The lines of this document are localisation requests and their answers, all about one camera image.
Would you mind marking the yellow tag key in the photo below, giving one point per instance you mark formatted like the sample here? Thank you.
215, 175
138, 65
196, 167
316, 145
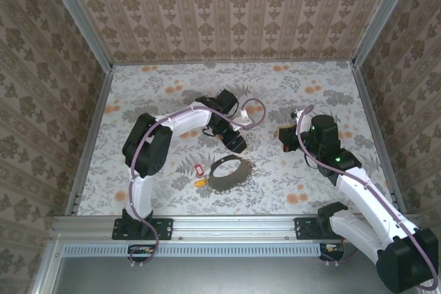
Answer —
200, 182

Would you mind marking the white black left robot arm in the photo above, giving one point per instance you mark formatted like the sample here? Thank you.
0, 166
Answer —
144, 146

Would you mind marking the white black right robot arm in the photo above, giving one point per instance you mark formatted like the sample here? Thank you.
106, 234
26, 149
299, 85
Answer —
406, 263

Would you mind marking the floral patterned table cover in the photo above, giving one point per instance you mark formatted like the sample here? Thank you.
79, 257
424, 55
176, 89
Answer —
241, 80

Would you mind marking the black power connector socket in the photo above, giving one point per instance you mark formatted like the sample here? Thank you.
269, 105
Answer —
141, 252
330, 251

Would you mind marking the aluminium frame side rail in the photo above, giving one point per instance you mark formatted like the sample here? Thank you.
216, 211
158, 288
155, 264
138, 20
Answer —
370, 118
93, 135

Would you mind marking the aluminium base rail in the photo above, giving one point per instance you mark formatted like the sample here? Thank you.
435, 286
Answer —
234, 228

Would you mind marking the aluminium frame post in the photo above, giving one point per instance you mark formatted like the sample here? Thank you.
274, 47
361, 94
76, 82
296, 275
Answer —
79, 15
382, 15

